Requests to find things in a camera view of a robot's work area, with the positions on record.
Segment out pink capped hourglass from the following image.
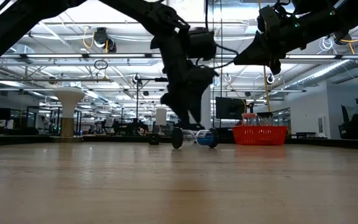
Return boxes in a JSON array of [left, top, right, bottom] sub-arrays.
[[240, 113, 256, 127]]

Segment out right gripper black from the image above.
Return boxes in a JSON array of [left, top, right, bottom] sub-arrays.
[[234, 5, 339, 76]]

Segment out red slotted plastic basket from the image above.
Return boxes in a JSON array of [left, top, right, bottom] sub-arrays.
[[232, 125, 288, 146]]

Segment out black background rig frame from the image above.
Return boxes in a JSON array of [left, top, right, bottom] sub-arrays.
[[134, 77, 170, 138]]

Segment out black ceiling cable reel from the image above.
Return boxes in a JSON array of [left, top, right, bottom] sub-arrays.
[[93, 27, 117, 54], [334, 30, 352, 47]]

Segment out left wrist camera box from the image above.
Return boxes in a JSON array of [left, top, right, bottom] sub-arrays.
[[187, 27, 218, 61]]

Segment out white cylinder lamp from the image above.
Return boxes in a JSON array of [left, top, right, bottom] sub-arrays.
[[155, 108, 168, 128]]

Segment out black charger white label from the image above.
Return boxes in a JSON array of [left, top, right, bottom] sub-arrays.
[[147, 133, 160, 146]]

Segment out white sand hourglass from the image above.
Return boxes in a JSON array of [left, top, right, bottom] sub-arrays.
[[256, 111, 275, 127]]

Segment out left camera black cable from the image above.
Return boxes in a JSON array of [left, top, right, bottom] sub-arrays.
[[196, 43, 239, 70]]

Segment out person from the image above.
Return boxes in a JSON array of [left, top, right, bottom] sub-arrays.
[[342, 114, 358, 140]]

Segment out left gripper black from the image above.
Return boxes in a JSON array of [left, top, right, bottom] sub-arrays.
[[160, 63, 219, 130]]

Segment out black aluminium table frame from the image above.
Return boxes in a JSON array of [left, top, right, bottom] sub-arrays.
[[0, 135, 358, 149]]

